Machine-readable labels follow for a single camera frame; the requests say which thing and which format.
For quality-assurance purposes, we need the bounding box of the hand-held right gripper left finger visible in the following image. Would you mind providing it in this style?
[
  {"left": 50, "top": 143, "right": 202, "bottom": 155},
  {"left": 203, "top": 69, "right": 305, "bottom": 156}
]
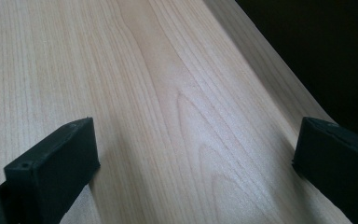
[{"left": 0, "top": 117, "right": 102, "bottom": 224}]

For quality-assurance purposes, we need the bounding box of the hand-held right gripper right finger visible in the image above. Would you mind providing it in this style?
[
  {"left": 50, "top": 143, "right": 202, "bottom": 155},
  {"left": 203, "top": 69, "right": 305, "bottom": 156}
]
[{"left": 292, "top": 117, "right": 358, "bottom": 224}]

